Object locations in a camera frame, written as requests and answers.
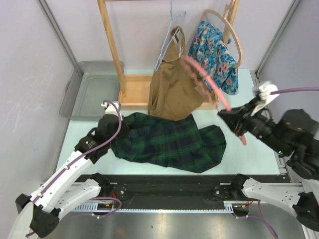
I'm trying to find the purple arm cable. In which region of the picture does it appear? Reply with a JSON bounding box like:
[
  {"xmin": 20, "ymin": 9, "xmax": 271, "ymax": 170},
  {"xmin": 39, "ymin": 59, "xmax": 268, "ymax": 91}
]
[
  {"xmin": 258, "ymin": 86, "xmax": 319, "ymax": 236},
  {"xmin": 24, "ymin": 100, "xmax": 123, "ymax": 237}
]

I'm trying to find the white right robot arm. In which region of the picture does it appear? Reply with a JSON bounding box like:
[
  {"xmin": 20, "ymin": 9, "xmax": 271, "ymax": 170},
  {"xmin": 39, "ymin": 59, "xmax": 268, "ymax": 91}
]
[{"xmin": 218, "ymin": 104, "xmax": 319, "ymax": 231}]

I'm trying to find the beige wooden hanger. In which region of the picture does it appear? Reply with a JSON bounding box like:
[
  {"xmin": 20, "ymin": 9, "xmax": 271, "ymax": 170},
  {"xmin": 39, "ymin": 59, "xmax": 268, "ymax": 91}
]
[{"xmin": 201, "ymin": 0, "xmax": 243, "ymax": 68}]

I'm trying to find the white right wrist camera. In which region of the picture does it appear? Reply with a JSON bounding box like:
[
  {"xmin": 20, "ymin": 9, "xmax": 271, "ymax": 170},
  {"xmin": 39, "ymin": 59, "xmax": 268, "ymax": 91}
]
[{"xmin": 251, "ymin": 81, "xmax": 278, "ymax": 116}]

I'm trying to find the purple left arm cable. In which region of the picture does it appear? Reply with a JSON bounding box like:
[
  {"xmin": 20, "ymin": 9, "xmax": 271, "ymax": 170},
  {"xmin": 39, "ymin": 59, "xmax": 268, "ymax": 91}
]
[{"xmin": 24, "ymin": 100, "xmax": 123, "ymax": 237}]

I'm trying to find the wooden clothes rack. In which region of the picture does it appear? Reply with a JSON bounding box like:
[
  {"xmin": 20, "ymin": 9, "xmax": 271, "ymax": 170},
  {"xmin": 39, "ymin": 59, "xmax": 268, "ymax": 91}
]
[{"xmin": 96, "ymin": 0, "xmax": 225, "ymax": 110}]

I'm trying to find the pink plastic hanger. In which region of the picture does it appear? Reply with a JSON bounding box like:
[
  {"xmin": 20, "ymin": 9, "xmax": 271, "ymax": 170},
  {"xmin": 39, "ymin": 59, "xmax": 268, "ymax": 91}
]
[{"xmin": 179, "ymin": 55, "xmax": 248, "ymax": 146}]

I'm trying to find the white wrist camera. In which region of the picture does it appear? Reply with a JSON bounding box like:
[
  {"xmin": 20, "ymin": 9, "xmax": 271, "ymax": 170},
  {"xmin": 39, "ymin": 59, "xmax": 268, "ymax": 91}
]
[
  {"xmin": 101, "ymin": 100, "xmax": 121, "ymax": 116},
  {"xmin": 251, "ymin": 81, "xmax": 278, "ymax": 116}
]

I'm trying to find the light blue wire hanger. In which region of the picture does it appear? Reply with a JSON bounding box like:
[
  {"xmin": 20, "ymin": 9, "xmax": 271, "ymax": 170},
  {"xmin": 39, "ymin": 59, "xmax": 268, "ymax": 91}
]
[{"xmin": 155, "ymin": 0, "xmax": 186, "ymax": 71}]

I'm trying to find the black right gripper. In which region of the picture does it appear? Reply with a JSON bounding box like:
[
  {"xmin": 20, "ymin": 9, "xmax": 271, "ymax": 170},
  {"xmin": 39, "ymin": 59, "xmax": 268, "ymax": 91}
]
[{"xmin": 216, "ymin": 97, "xmax": 289, "ymax": 155}]

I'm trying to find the tan brown skirt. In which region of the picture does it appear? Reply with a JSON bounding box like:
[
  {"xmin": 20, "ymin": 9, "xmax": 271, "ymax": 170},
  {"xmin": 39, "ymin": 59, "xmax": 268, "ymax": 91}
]
[{"xmin": 148, "ymin": 27, "xmax": 208, "ymax": 121}]

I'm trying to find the green plaid garment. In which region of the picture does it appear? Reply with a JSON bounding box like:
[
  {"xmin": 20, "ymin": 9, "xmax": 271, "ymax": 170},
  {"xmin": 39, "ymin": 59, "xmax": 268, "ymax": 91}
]
[{"xmin": 111, "ymin": 113, "xmax": 227, "ymax": 173}]

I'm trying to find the light blue cable duct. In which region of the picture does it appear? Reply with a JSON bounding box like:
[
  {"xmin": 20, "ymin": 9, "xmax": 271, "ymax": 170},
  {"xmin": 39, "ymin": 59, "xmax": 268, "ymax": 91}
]
[{"xmin": 72, "ymin": 201, "xmax": 236, "ymax": 214}]

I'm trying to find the grey plastic bin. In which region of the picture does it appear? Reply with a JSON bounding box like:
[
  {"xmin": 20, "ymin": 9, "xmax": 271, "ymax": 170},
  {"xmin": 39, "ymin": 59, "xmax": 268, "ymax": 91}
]
[{"xmin": 59, "ymin": 61, "xmax": 120, "ymax": 121}]

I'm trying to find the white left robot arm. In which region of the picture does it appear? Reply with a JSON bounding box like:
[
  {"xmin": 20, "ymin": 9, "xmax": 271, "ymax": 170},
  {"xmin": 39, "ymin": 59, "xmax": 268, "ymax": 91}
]
[{"xmin": 8, "ymin": 113, "xmax": 127, "ymax": 239}]

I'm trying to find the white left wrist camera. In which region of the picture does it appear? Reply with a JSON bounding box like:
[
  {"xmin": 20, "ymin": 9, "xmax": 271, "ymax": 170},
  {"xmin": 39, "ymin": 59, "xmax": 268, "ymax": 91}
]
[{"xmin": 101, "ymin": 100, "xmax": 121, "ymax": 116}]

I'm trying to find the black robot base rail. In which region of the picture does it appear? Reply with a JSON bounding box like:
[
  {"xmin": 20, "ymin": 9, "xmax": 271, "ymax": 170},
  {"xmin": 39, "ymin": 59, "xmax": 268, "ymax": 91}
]
[{"xmin": 103, "ymin": 175, "xmax": 298, "ymax": 213}]

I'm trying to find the blue floral garment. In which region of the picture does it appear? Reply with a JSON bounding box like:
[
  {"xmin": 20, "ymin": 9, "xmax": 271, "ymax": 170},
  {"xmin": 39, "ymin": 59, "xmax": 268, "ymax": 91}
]
[{"xmin": 188, "ymin": 20, "xmax": 239, "ymax": 95}]

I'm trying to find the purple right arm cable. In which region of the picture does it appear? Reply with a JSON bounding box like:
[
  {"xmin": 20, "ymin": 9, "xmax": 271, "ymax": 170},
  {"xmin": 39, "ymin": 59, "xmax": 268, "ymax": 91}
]
[{"xmin": 258, "ymin": 86, "xmax": 319, "ymax": 236}]

